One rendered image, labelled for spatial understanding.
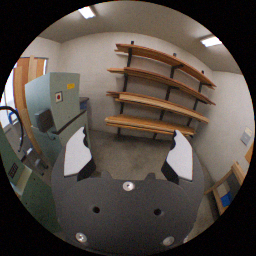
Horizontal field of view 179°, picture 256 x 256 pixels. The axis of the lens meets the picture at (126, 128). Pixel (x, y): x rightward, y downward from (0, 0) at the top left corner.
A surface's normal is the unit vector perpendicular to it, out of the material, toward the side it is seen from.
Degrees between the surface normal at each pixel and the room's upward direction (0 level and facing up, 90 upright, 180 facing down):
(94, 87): 90
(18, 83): 87
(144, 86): 90
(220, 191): 90
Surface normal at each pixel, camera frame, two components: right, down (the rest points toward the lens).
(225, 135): -0.99, -0.14
